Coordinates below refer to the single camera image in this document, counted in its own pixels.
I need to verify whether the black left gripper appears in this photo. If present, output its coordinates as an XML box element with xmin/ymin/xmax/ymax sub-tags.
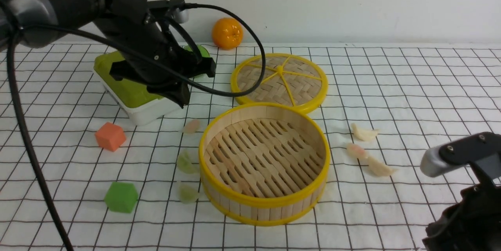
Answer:
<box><xmin>109</xmin><ymin>36</ymin><xmax>214</xmax><ymax>108</ymax></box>

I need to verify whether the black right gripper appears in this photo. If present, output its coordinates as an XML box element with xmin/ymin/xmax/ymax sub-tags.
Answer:
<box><xmin>423</xmin><ymin>163</ymin><xmax>501</xmax><ymax>251</ymax></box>

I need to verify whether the pink dumpling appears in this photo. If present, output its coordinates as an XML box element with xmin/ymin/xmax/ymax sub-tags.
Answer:
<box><xmin>346</xmin><ymin>143</ymin><xmax>369</xmax><ymax>160</ymax></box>
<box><xmin>182</xmin><ymin>119</ymin><xmax>201</xmax><ymax>134</ymax></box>

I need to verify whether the green dumpling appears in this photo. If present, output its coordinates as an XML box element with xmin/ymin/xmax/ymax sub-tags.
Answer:
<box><xmin>178</xmin><ymin>182</ymin><xmax>199</xmax><ymax>204</ymax></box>
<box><xmin>177</xmin><ymin>150</ymin><xmax>199</xmax><ymax>174</ymax></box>

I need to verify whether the white dumpling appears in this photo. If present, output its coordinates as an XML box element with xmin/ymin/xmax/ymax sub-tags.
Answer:
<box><xmin>367</xmin><ymin>156</ymin><xmax>396</xmax><ymax>177</ymax></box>
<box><xmin>350</xmin><ymin>123</ymin><xmax>379</xmax><ymax>142</ymax></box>

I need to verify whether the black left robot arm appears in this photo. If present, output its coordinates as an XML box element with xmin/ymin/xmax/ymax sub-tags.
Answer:
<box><xmin>1</xmin><ymin>0</ymin><xmax>216</xmax><ymax>107</ymax></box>

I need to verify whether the bamboo steamer tray yellow rim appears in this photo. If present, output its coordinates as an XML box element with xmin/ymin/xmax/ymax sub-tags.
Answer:
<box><xmin>198</xmin><ymin>103</ymin><xmax>331</xmax><ymax>226</ymax></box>

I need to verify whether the bamboo steamer lid yellow rim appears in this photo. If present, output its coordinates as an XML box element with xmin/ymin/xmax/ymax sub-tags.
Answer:
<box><xmin>236</xmin><ymin>53</ymin><xmax>329</xmax><ymax>114</ymax></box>

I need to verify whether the green white lidded box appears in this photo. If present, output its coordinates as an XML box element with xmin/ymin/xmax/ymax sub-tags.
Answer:
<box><xmin>93</xmin><ymin>45</ymin><xmax>212</xmax><ymax>126</ymax></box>

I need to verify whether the orange fruit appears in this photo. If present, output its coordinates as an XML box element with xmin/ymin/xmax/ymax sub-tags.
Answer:
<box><xmin>211</xmin><ymin>18</ymin><xmax>243</xmax><ymax>51</ymax></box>

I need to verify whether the orange cube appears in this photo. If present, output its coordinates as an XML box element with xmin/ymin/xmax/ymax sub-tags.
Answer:
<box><xmin>94</xmin><ymin>122</ymin><xmax>127</xmax><ymax>152</ymax></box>

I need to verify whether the white black grid tablecloth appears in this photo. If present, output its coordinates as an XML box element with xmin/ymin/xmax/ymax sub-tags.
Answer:
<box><xmin>15</xmin><ymin>43</ymin><xmax>501</xmax><ymax>251</ymax></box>

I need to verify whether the green cube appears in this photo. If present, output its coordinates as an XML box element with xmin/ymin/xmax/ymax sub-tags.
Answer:
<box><xmin>104</xmin><ymin>182</ymin><xmax>139</xmax><ymax>213</ymax></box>

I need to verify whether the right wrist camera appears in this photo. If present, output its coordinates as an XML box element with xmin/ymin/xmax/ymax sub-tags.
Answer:
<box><xmin>420</xmin><ymin>132</ymin><xmax>501</xmax><ymax>179</ymax></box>

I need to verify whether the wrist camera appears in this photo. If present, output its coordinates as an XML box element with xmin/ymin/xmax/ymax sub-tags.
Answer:
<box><xmin>147</xmin><ymin>0</ymin><xmax>189</xmax><ymax>24</ymax></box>
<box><xmin>420</xmin><ymin>132</ymin><xmax>501</xmax><ymax>179</ymax></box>

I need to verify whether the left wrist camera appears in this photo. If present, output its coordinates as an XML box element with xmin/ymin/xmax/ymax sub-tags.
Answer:
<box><xmin>147</xmin><ymin>0</ymin><xmax>189</xmax><ymax>24</ymax></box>

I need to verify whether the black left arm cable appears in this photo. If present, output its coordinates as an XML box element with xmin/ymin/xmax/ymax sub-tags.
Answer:
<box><xmin>6</xmin><ymin>4</ymin><xmax>267</xmax><ymax>251</ymax></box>

